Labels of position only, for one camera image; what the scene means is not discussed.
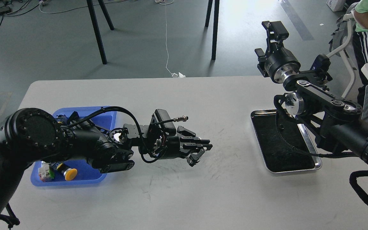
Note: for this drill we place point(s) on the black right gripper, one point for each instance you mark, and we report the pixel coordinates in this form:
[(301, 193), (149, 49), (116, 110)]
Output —
[(276, 62)]

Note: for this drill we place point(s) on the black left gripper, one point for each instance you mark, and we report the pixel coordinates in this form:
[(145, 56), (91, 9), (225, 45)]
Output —
[(171, 147)]

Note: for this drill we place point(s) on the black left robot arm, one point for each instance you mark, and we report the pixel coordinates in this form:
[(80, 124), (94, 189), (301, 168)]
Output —
[(104, 139)]

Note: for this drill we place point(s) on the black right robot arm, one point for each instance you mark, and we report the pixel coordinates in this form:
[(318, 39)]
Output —
[(334, 120)]

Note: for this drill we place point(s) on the silver metal tray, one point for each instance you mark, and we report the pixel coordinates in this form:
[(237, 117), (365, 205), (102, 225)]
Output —
[(286, 148)]

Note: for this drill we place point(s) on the blue plastic tray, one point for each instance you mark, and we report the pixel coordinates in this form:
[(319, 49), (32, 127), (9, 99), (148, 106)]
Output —
[(86, 174)]

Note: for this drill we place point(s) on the black stand legs right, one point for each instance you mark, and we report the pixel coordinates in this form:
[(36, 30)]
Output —
[(213, 5)]

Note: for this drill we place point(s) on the black stand legs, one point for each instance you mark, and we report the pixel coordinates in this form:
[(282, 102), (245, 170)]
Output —
[(213, 5), (96, 28)]

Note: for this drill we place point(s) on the white rolling chair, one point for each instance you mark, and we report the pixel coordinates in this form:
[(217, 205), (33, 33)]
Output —
[(341, 42)]

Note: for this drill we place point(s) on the yellow mushroom push button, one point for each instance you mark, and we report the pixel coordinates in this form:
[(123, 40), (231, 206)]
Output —
[(68, 172)]

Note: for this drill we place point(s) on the black stand legs left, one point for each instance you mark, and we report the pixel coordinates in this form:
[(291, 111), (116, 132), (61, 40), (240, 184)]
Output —
[(96, 28)]

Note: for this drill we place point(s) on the black red switch component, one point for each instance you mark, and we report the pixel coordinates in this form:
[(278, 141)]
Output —
[(74, 117)]

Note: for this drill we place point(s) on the blue yellow switch block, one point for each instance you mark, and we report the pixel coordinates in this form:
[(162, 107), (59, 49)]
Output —
[(62, 119)]

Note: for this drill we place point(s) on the green white switch block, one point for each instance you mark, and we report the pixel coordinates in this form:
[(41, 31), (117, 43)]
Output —
[(45, 172)]

